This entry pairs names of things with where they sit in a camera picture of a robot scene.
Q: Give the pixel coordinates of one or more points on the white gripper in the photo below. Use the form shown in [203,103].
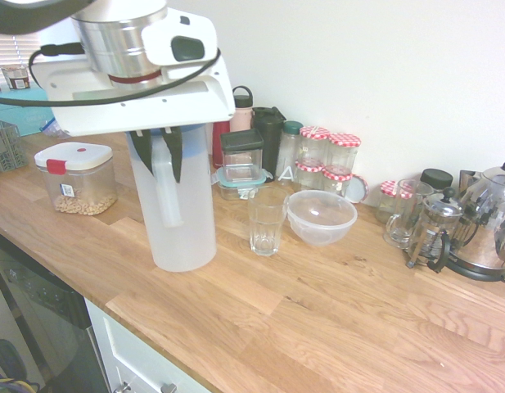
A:
[133,110]

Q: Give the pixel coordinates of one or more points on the translucent pitcher with blue lid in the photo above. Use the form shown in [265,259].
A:
[182,229]

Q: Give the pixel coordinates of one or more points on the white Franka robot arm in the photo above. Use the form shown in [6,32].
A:
[113,32]

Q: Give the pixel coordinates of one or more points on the dark red water bottle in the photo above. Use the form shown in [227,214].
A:
[219,143]

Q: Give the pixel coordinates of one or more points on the stacked clear storage containers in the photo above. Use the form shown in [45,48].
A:
[242,141]

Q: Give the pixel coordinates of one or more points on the pink bottle with black cap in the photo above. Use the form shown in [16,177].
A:
[240,118]

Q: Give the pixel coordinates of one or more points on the glass container with teal lid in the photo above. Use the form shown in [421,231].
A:
[240,186]

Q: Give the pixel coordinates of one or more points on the cereal container with white lid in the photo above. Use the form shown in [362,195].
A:
[72,157]

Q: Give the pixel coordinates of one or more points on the clear zip bag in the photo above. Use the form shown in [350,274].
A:
[53,129]

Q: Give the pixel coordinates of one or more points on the black shaker bottle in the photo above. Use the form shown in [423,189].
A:
[272,139]

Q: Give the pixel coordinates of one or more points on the clear drinking glass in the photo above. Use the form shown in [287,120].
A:
[266,221]

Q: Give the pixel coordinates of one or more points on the clear bottle with green cap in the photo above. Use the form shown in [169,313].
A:
[291,151]

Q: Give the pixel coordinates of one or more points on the teal box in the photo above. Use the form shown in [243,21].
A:
[14,118]

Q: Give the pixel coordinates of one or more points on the jar with red checkered lid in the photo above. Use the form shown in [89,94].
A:
[314,135]
[336,176]
[309,167]
[344,141]
[389,190]

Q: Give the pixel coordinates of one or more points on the grey plastic basket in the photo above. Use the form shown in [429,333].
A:
[6,143]

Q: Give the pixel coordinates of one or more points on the small yoghurt cup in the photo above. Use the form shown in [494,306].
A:
[16,79]

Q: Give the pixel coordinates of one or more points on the clear plastic bowl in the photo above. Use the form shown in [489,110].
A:
[321,225]

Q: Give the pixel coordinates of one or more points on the white window blinds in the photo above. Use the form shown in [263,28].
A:
[2,49]

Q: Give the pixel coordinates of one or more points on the black dishwasher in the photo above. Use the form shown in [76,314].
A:
[43,311]

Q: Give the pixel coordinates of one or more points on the pale green cabinet drawer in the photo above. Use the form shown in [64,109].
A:
[125,356]

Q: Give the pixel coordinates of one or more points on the clear glass mug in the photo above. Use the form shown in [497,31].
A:
[403,229]

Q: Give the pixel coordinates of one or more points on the jar with black lid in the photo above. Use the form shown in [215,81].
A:
[436,178]

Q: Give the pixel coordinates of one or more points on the glass French press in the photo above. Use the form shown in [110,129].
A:
[432,229]

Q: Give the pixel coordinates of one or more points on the stainless steel electric kettle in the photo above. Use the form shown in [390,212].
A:
[485,213]

